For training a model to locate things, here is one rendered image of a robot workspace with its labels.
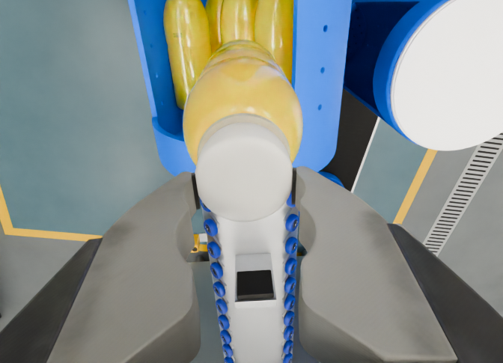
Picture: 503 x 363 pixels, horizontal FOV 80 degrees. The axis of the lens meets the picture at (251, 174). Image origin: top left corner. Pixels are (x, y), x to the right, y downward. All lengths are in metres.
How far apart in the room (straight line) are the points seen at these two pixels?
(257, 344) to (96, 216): 1.34
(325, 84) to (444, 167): 1.81
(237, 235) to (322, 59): 0.57
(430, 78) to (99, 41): 1.42
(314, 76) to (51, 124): 1.69
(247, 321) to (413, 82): 0.85
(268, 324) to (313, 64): 0.92
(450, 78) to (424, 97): 0.05
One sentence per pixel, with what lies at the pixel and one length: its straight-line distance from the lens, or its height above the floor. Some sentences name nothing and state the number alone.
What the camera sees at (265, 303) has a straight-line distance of 0.78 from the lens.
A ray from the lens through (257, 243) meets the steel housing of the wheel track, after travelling 0.85.
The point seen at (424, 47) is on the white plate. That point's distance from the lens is 0.60.
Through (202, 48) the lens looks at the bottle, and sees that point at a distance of 0.50.
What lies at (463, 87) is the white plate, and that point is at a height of 1.04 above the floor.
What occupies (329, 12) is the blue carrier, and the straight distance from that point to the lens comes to 0.37.
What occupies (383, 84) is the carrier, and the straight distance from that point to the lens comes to 0.62.
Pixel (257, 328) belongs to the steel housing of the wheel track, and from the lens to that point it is 1.14.
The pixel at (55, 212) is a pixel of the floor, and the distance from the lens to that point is 2.24.
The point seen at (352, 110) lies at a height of 0.15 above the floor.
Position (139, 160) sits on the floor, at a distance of 1.83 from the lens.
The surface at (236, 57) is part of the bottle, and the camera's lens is 0.19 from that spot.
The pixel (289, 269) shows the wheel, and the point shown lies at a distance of 0.85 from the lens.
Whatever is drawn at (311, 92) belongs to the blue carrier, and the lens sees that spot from 0.36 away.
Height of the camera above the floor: 1.56
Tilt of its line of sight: 60 degrees down
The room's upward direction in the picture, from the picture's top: 176 degrees clockwise
